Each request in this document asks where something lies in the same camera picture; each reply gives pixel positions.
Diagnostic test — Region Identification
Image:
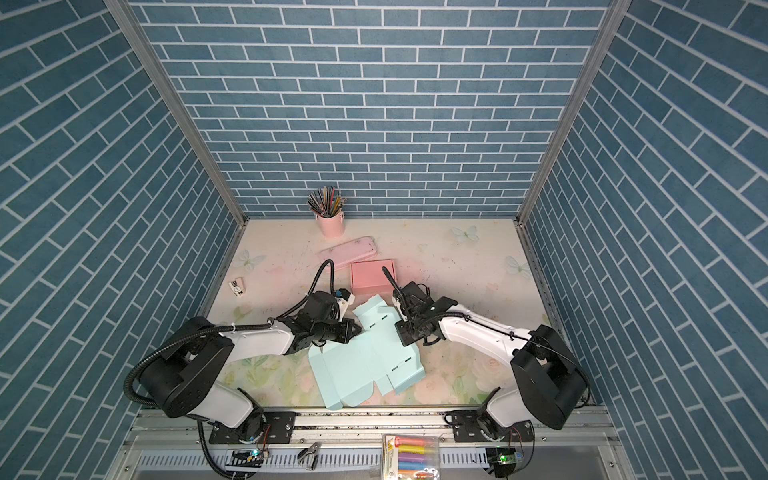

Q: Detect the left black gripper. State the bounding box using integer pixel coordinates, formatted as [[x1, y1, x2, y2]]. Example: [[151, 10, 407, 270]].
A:
[[312, 316, 365, 344]]

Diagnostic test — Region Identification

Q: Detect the light blue paper box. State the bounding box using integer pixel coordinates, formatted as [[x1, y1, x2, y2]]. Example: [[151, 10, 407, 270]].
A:
[[308, 295, 426, 410]]

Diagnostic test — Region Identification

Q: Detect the pink paper box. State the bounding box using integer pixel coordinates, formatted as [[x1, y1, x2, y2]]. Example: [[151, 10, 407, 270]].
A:
[[350, 259, 396, 295]]

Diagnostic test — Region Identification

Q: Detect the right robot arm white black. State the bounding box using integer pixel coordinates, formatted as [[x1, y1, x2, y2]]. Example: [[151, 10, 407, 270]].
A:
[[393, 282, 589, 440]]

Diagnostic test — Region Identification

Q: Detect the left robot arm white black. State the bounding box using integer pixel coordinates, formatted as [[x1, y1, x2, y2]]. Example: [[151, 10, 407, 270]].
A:
[[123, 289, 361, 439]]

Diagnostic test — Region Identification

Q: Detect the pink pencil case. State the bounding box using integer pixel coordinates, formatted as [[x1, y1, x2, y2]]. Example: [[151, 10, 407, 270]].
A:
[[316, 236, 378, 269]]

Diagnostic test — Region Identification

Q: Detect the pink pencil cup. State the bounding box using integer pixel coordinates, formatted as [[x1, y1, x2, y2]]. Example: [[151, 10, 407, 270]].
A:
[[315, 211, 345, 238]]

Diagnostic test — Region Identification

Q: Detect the small white pencil sharpener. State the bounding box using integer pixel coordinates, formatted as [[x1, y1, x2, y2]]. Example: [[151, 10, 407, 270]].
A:
[[227, 277, 245, 297]]

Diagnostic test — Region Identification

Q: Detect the bundle of coloured pencils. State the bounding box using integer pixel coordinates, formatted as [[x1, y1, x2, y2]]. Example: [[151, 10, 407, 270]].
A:
[[307, 186, 345, 218]]

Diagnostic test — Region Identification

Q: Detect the black metal clip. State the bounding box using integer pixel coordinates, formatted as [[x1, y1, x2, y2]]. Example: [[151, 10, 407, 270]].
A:
[[297, 442, 322, 471]]

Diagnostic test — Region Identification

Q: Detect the pack of coloured markers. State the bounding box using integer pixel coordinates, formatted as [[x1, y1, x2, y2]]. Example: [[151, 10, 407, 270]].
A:
[[381, 435, 441, 480]]

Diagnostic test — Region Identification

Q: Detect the left small circuit board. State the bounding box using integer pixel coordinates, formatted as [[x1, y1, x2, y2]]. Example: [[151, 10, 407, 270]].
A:
[[226, 449, 269, 469]]

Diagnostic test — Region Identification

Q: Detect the small circuit board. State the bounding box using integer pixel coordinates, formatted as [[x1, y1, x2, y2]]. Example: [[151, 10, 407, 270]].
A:
[[226, 449, 269, 469], [484, 447, 519, 479]]

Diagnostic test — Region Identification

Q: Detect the right small circuit board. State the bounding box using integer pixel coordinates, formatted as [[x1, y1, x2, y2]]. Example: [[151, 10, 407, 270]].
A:
[[484, 447, 519, 479]]

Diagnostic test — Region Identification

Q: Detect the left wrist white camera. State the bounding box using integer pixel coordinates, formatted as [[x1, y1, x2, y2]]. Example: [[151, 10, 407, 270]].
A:
[[334, 288, 355, 320]]

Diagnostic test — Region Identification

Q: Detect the left black corrugated cable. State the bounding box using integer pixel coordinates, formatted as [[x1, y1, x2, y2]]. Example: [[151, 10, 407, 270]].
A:
[[122, 259, 337, 409]]

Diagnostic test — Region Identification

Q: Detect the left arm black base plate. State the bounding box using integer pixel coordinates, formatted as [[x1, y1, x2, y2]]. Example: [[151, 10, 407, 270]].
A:
[[209, 411, 297, 445]]

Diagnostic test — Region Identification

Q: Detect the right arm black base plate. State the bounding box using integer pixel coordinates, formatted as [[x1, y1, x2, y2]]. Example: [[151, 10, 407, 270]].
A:
[[443, 409, 535, 443]]

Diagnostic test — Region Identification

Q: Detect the aluminium front rail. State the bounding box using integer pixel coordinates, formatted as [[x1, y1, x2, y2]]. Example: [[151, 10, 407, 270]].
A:
[[124, 406, 620, 450]]

